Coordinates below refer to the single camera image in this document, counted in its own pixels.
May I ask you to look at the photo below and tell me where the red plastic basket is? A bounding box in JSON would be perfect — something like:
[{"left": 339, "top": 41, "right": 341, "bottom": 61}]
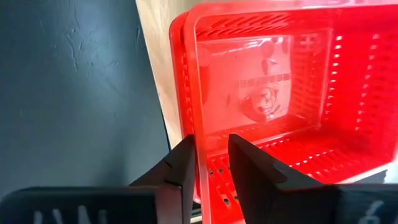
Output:
[
  {"left": 183, "top": 0, "right": 398, "bottom": 224},
  {"left": 169, "top": 12, "right": 203, "bottom": 203}
]

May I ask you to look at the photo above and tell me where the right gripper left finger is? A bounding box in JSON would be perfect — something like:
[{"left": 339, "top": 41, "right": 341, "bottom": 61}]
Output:
[{"left": 129, "top": 134, "right": 196, "bottom": 224}]

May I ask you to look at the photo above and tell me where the wooden shelf board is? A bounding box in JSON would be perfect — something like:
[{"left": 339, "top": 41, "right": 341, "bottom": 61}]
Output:
[{"left": 136, "top": 0, "right": 224, "bottom": 149}]

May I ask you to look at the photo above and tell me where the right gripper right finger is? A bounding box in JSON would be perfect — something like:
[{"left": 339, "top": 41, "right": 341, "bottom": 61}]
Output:
[{"left": 228, "top": 133, "right": 340, "bottom": 224}]

